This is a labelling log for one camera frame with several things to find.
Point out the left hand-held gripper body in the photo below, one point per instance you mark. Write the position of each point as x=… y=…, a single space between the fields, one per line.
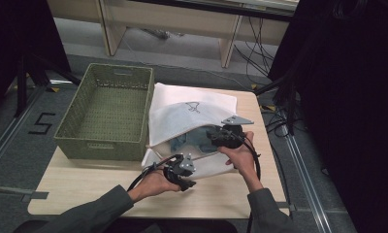
x=179 y=168

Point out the grey tape strip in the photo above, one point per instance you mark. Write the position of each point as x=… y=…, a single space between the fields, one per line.
x=35 y=195

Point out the black metal stand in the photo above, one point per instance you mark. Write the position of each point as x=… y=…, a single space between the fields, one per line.
x=22 y=84
x=287 y=93

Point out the metal floor rail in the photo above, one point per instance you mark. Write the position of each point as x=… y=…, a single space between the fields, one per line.
x=307 y=184
x=11 y=129

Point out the light wooden desk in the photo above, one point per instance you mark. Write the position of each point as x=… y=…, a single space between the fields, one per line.
x=169 y=22

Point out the yellow tape mark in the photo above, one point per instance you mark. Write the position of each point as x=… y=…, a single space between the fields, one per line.
x=54 y=89
x=270 y=107
x=253 y=86

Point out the black curtain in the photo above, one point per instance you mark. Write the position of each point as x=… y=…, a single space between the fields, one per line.
x=17 y=42
x=344 y=97

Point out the green woven plastic basket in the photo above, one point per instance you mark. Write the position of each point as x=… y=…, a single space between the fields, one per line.
x=114 y=106

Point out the person's left hand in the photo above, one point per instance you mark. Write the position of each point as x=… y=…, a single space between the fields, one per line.
x=153 y=184

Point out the person's right hand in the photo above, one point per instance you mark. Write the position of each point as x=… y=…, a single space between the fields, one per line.
x=243 y=161

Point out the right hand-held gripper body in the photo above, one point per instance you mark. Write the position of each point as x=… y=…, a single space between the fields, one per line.
x=231 y=137

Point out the white mesh laundry bag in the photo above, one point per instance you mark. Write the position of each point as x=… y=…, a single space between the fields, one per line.
x=182 y=113

